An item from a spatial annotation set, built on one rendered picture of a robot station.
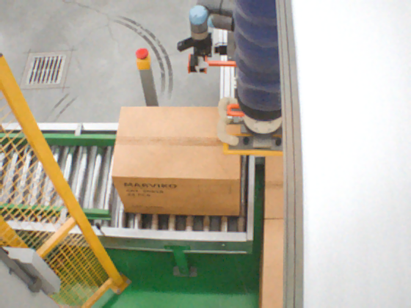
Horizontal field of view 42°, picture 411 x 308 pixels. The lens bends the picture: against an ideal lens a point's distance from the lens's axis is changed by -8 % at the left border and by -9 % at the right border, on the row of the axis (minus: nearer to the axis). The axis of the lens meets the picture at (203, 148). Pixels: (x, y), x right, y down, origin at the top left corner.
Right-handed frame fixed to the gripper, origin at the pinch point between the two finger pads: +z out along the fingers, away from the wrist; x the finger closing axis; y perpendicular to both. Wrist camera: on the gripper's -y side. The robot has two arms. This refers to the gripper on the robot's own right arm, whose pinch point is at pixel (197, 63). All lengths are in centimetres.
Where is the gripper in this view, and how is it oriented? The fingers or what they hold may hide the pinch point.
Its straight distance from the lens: 264.1
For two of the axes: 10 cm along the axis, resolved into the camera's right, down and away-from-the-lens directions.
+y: 10.0, 0.3, -0.8
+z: 0.5, 5.3, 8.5
